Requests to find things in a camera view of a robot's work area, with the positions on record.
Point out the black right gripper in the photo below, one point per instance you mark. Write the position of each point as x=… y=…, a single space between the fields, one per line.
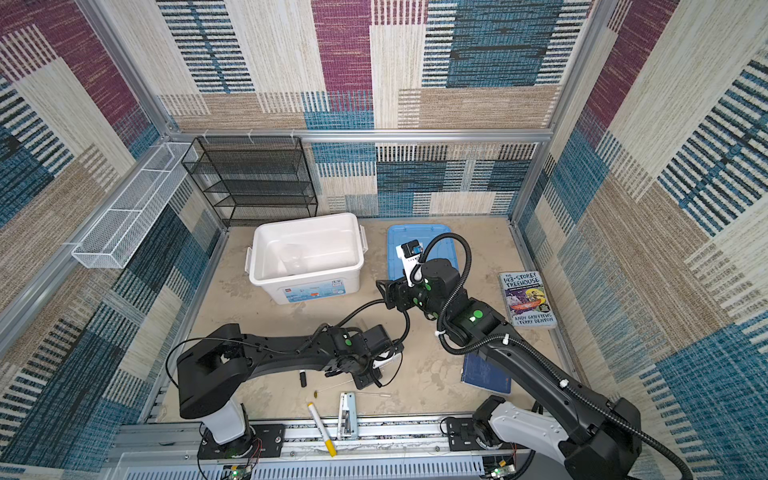
x=400 y=288

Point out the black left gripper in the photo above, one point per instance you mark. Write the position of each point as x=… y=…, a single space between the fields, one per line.
x=362 y=383

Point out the thin metal wire spatula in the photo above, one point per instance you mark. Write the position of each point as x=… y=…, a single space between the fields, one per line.
x=329 y=392

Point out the white plastic storage bin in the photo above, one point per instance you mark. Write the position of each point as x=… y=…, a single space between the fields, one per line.
x=334 y=247

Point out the clear plastic beaker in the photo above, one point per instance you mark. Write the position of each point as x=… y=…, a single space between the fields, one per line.
x=292 y=258

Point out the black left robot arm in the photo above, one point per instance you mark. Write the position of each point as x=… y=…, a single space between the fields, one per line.
x=213 y=368

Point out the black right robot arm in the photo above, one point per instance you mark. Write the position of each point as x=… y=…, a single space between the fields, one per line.
x=573 y=429

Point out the white yellow marker pen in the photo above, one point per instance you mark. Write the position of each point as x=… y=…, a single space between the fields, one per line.
x=327 y=440

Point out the dark blue book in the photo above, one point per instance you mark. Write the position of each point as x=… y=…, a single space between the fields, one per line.
x=481 y=374

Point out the colourful treehouse book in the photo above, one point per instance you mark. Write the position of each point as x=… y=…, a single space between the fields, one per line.
x=526 y=300

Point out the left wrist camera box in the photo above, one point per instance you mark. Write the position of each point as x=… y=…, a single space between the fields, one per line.
x=382 y=348

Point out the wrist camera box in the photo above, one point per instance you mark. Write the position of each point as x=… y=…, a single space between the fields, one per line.
x=409 y=254
x=382 y=348

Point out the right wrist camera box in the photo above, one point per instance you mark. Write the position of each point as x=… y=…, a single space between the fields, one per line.
x=409 y=254

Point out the metal clamp bracket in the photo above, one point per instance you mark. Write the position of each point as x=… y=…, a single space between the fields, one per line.
x=347 y=424

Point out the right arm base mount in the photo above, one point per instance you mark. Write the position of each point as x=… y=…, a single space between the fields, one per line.
x=474 y=433

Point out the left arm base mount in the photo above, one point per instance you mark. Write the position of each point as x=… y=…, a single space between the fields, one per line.
x=259 y=441

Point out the black wire mesh shelf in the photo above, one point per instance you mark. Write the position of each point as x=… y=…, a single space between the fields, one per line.
x=252 y=180

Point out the white wire mesh basket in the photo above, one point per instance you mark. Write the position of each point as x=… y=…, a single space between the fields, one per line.
x=117 y=234

